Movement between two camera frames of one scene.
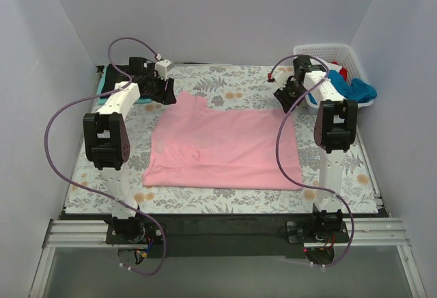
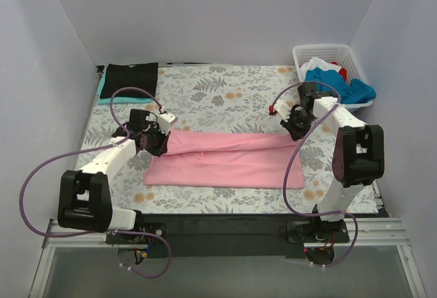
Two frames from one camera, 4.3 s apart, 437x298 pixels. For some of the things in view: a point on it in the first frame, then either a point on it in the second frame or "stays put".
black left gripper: x=161 y=89 → x=160 y=144
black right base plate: x=303 y=232 stays put
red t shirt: x=343 y=70 stays put
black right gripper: x=287 y=93 → x=294 y=128
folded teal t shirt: x=102 y=100 stays put
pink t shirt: x=193 y=145 stays put
